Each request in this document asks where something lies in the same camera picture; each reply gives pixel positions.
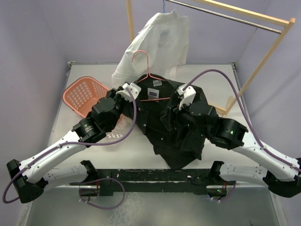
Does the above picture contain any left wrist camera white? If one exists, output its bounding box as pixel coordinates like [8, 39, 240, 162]
[117, 83, 142, 102]

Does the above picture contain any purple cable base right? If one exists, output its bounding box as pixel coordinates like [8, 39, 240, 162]
[209, 181, 237, 203]

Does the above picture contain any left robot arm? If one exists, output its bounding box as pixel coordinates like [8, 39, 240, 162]
[7, 89, 123, 203]

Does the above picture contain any pink plastic laundry basket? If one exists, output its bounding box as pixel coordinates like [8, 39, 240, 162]
[62, 76, 124, 139]

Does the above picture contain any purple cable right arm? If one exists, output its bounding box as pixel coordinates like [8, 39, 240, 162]
[184, 68, 301, 174]

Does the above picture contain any purple cable base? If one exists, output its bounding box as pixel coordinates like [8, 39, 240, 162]
[79, 177, 126, 210]
[209, 181, 237, 203]

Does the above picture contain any blue hanger hook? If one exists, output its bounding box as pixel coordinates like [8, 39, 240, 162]
[162, 0, 166, 13]

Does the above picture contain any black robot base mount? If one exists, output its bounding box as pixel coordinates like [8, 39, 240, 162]
[97, 169, 226, 195]

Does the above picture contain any wooden clothes rack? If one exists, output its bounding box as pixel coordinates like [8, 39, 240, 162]
[126, 0, 296, 118]

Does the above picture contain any white hanging shirt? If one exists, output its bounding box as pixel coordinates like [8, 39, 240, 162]
[111, 9, 190, 88]

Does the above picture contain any dark pinstriped shirt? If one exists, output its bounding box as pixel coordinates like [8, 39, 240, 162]
[134, 76, 208, 170]

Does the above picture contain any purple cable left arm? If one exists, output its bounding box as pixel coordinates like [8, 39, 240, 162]
[2, 89, 138, 203]

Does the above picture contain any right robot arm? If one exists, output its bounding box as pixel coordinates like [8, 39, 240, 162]
[172, 101, 301, 198]

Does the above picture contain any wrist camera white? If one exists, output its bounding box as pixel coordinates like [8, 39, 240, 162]
[177, 84, 196, 110]
[117, 83, 142, 102]

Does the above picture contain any pink wire hanger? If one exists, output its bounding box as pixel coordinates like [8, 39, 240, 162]
[131, 50, 169, 102]

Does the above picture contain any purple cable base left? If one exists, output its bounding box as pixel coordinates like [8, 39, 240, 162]
[79, 177, 126, 210]

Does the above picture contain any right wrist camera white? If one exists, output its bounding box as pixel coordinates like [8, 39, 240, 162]
[177, 84, 196, 110]

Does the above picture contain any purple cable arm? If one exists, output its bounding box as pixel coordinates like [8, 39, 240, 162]
[2, 89, 138, 203]
[184, 68, 301, 174]

